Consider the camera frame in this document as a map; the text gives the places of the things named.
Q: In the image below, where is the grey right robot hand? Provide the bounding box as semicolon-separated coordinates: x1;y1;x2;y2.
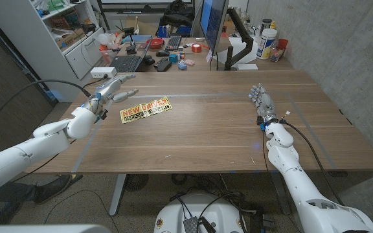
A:
247;83;280;127

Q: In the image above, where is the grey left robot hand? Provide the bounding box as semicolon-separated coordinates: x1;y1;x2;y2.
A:
82;74;139;114

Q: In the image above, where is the yellow new driver bumper sticker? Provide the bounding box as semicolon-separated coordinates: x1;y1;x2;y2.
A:
119;96;174;124

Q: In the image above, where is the white power strip box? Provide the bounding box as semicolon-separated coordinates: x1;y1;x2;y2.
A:
90;66;118;80

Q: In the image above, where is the black laptop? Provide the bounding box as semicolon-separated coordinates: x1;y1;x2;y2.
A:
109;38;152;73

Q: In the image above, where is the flat white box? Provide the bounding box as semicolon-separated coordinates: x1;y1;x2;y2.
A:
237;63;259;71

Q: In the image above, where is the black desk stand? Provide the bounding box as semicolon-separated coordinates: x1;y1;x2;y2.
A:
125;34;138;55

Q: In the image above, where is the black controller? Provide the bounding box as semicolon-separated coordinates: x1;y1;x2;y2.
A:
142;54;156;67

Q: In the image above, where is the white plastic bag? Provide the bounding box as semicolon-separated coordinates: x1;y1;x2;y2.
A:
96;32;118;51

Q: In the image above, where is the clear glass jar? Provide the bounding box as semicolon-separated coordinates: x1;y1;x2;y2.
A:
269;43;283;63

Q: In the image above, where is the black oblong case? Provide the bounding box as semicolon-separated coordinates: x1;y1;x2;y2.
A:
156;60;173;72

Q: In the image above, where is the white wipes canister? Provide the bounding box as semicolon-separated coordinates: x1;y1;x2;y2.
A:
256;28;278;60

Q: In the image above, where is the cardboard box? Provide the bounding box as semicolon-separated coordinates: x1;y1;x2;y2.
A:
56;28;87;49

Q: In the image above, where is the red bowl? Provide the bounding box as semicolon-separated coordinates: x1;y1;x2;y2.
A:
146;38;164;50

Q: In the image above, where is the white paper sheet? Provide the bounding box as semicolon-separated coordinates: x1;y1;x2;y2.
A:
227;36;260;65

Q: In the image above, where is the white shelf cabinet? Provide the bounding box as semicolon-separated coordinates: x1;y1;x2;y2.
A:
0;0;106;103

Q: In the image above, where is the black keyboard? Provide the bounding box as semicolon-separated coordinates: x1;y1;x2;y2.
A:
164;34;183;52

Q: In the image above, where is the black lid bottle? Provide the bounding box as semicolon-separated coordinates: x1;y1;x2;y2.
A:
260;18;273;36

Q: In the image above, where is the blue storage bin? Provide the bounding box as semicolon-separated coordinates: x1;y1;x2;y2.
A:
156;25;192;38

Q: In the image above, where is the round black fan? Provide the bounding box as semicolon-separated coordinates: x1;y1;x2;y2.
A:
124;173;150;192

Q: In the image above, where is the computer monitor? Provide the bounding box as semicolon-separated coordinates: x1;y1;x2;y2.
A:
199;0;229;54

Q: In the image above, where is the black backpack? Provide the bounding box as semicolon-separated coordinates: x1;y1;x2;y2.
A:
159;0;196;28

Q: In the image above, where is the black shoe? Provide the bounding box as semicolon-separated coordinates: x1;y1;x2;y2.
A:
33;173;84;205

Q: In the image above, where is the white robot torso base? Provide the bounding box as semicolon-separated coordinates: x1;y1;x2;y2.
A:
153;193;248;233

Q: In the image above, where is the dark trouser leg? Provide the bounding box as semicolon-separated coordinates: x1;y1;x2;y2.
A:
0;183;43;226

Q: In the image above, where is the white robot chest cover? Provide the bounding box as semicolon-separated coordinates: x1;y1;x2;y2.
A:
0;224;111;233

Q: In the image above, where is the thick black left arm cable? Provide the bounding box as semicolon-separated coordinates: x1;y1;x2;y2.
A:
0;79;93;135

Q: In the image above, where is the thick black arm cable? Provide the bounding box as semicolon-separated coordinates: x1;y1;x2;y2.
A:
0;79;93;135
278;111;345;206

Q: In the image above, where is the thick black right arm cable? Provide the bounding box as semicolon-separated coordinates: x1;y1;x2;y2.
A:
278;111;345;206

